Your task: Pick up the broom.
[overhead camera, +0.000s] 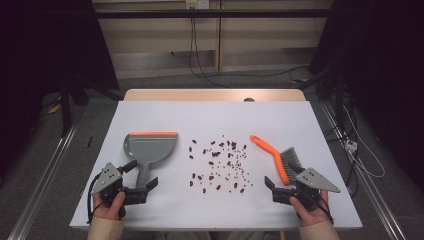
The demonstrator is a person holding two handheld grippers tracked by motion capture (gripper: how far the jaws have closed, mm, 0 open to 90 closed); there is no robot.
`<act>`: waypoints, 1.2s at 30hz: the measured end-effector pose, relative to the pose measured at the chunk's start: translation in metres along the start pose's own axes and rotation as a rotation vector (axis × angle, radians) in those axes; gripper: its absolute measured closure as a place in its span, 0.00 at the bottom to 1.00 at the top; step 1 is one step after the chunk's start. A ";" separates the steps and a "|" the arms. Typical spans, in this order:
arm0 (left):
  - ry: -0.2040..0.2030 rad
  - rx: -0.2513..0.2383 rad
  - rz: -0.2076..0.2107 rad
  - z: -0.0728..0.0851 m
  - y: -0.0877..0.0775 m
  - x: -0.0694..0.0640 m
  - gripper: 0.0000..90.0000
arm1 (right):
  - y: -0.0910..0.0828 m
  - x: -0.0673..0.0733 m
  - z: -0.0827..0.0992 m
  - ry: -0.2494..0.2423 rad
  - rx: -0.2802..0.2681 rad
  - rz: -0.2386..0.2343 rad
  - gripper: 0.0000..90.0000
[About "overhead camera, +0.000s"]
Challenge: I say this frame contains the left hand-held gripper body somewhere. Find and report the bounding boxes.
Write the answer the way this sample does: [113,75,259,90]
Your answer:
[90,162,148,219]

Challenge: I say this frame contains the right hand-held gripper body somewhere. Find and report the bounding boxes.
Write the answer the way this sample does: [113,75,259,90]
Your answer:
[272,167,342,212]

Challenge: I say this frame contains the grey dustpan with orange edge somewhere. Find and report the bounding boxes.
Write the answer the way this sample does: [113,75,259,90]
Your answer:
[123,131,179,191]

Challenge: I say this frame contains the orange brush with grey bristles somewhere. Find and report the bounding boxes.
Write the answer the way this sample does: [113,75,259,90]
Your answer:
[249,134,306,187]

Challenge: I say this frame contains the red beans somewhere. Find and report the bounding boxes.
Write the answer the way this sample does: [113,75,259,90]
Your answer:
[188,134,254,195]

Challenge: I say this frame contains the person's left hand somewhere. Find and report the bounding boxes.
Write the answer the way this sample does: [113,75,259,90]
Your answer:
[93,192,126,219]

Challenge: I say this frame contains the person's right hand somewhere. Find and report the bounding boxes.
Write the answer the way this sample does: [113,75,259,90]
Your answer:
[289,190,331,227]

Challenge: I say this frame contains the white table board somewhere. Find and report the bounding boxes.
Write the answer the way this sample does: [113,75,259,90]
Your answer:
[69,100,364,232]

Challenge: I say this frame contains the black metal stand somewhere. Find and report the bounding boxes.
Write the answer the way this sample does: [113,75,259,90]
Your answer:
[59,74,91,138]
[298,64,346,134]

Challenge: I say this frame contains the wooden table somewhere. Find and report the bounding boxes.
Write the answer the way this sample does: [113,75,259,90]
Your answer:
[123,88,307,102]

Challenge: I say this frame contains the black curtain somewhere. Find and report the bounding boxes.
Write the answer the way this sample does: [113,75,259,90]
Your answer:
[308,0,424,191]
[0,0,119,178]

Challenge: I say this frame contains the black horizontal bar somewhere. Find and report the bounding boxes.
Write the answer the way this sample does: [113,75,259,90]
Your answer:
[94,9,331,19]

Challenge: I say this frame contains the black floor cable bundle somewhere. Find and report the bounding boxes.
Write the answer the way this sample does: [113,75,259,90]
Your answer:
[328,99,359,194]

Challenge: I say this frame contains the metal floor rail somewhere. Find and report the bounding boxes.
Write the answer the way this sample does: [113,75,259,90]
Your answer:
[321,101,408,240]
[7,123,79,240]

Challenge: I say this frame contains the white floor cable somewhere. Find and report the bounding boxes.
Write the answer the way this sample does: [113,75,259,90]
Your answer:
[343,106,386,179]

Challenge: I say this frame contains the black hanging wall cable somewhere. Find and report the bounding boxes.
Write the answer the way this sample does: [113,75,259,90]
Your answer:
[188,8,309,89]

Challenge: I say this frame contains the white wall socket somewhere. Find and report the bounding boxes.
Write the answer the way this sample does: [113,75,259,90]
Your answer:
[185,0,210,10]

